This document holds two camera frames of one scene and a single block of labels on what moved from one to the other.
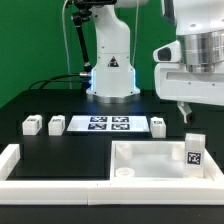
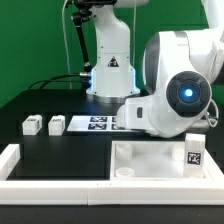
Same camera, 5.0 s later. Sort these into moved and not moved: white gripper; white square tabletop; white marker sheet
Moved: white gripper
Not moved: white marker sheet; white square tabletop
